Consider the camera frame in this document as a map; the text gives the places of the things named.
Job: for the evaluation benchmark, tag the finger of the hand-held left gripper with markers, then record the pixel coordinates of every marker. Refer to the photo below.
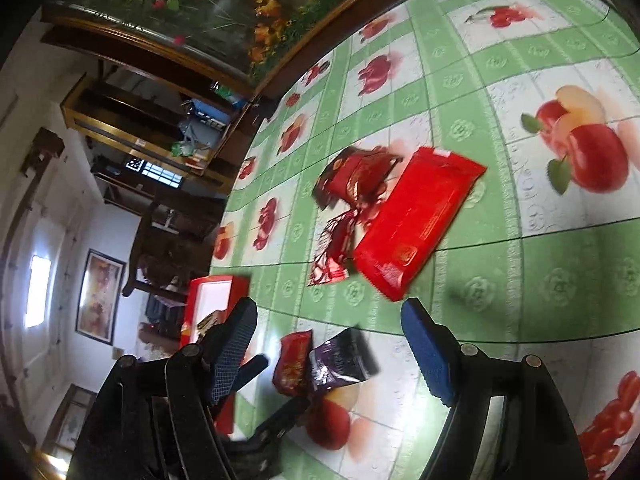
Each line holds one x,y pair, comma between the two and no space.
280,419
252,369

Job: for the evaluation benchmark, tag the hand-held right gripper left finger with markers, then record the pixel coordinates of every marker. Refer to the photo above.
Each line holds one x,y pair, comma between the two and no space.
232,350

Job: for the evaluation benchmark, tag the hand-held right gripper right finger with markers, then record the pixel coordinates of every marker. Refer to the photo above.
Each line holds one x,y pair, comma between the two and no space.
430,355

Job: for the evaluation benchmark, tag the small red gold snack packet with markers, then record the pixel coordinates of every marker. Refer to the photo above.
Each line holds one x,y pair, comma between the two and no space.
292,365

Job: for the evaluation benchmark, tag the red box with white inside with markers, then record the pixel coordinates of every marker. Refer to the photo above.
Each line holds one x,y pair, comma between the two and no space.
220,290

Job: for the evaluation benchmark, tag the dark purple snack packet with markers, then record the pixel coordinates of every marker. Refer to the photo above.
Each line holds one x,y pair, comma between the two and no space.
340,360

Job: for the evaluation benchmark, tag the large red snack packet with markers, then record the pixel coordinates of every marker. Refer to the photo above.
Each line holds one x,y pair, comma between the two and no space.
420,220

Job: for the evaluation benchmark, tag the red white patterned snack packet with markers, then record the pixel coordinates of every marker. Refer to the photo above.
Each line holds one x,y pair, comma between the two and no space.
332,255

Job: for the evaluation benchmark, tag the dark red snack packet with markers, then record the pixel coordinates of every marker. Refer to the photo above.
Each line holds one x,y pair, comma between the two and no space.
350,172

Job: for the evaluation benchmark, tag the green checked fruit tablecloth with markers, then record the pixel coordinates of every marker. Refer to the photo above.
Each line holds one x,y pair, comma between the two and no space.
500,310

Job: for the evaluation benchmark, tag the carved wooden chair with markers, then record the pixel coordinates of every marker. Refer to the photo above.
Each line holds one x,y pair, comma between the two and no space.
170,255

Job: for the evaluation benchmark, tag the barred window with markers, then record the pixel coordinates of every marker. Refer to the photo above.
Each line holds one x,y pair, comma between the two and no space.
160,175

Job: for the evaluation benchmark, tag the rectangular bright light panel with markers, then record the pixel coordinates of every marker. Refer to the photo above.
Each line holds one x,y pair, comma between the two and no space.
39,290

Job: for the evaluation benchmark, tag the dark wooden cabinet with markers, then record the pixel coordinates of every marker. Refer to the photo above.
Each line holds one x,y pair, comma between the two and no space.
235,145

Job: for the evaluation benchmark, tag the green plastic bag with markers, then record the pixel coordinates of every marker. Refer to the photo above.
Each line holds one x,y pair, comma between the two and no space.
182,148

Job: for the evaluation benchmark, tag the blue thermos flask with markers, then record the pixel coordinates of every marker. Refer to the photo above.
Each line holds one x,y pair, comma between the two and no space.
205,110

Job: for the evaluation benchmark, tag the green bottle pack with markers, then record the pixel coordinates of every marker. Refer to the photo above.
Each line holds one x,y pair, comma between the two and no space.
221,91

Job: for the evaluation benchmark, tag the red framed wall picture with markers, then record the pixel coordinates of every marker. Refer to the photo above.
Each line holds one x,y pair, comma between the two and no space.
100,295

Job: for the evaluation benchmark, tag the brown framed wall picture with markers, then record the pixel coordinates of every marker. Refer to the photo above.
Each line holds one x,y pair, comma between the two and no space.
70,420

